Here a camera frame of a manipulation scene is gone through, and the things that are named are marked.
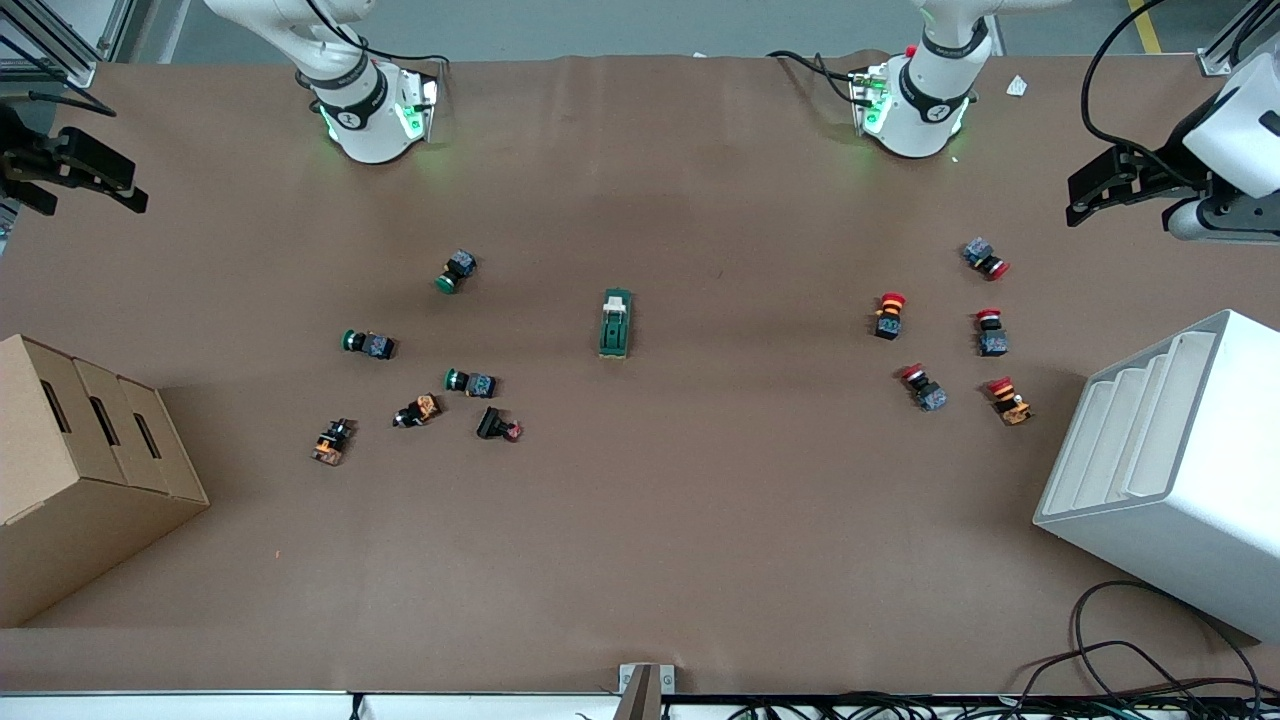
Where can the brown cardboard box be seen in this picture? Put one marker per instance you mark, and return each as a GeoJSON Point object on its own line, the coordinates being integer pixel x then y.
{"type": "Point", "coordinates": [90, 470]}

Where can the small white paper scrap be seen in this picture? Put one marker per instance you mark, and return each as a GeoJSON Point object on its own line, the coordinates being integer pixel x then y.
{"type": "Point", "coordinates": [1017, 86]}

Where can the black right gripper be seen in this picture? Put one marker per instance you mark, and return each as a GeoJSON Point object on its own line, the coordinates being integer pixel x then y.
{"type": "Point", "coordinates": [22, 158]}

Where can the orange black selector switch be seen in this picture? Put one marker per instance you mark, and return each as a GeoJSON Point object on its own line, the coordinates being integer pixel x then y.
{"type": "Point", "coordinates": [332, 442]}
{"type": "Point", "coordinates": [418, 410]}

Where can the red button with orange body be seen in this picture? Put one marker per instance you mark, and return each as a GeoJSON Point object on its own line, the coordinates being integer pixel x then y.
{"type": "Point", "coordinates": [1010, 401]}

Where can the red mushroom push button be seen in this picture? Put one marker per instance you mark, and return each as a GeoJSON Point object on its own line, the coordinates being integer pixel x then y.
{"type": "Point", "coordinates": [985, 257]}
{"type": "Point", "coordinates": [925, 388]}
{"type": "Point", "coordinates": [889, 315]}
{"type": "Point", "coordinates": [991, 334]}

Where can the brown table mat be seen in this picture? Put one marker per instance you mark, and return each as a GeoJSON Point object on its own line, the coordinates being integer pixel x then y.
{"type": "Point", "coordinates": [640, 530]}

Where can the aluminium frame profile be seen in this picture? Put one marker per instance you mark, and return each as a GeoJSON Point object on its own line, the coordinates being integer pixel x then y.
{"type": "Point", "coordinates": [50, 72]}
{"type": "Point", "coordinates": [1215, 62]}

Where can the green push button switch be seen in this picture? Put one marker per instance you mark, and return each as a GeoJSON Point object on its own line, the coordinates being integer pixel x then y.
{"type": "Point", "coordinates": [369, 344]}
{"type": "Point", "coordinates": [471, 383]}
{"type": "Point", "coordinates": [457, 271]}

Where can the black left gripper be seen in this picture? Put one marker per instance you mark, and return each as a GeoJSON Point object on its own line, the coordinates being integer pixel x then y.
{"type": "Point", "coordinates": [1172, 152]}

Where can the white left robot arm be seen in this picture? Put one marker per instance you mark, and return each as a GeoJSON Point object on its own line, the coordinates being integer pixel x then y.
{"type": "Point", "coordinates": [930, 95]}

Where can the white plastic tiered bin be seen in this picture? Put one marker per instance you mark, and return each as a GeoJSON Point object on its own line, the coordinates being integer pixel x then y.
{"type": "Point", "coordinates": [1190, 480]}

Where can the black switch with red end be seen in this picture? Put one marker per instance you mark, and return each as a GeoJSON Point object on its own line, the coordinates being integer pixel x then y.
{"type": "Point", "coordinates": [495, 423]}

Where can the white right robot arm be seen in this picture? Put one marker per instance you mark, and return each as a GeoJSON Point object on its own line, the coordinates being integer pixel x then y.
{"type": "Point", "coordinates": [365, 110]}

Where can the metal table bracket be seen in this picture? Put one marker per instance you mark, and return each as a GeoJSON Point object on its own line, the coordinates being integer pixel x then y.
{"type": "Point", "coordinates": [645, 685]}

